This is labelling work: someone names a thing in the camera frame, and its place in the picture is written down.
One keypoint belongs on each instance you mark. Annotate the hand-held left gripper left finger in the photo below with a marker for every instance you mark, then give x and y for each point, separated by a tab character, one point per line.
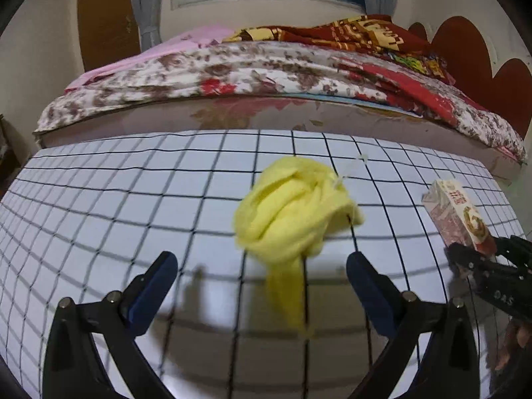
153	286

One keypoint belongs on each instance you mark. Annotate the red printed blanket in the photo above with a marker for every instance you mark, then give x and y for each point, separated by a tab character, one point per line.
332	37

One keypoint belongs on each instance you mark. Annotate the dark red headboard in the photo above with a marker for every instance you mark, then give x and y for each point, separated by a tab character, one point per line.
465	45

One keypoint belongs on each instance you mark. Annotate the yellow cloth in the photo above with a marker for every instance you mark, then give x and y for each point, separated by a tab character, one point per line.
286	216

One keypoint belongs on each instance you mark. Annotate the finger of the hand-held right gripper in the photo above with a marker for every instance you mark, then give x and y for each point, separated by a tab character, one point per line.
517	249
474	264

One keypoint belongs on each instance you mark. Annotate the white plastic tie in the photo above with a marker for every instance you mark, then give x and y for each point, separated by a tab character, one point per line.
360	158

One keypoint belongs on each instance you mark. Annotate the white and red carton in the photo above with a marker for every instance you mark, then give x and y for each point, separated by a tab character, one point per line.
453	216

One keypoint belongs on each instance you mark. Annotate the floral bed sheet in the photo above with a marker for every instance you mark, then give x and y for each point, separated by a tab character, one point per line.
208	70

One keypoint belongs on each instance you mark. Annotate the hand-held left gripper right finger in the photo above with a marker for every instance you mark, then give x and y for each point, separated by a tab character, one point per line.
370	291

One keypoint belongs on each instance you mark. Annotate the person's right hand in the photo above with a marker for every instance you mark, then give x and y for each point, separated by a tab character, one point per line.
517	341

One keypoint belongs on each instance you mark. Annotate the pink bed cloth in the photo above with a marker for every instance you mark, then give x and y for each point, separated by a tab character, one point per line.
187	37

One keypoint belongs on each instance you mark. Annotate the bed with pink mattress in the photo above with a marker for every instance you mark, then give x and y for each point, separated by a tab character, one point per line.
249	118

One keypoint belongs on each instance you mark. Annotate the brown wooden door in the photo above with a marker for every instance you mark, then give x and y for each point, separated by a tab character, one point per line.
104	12

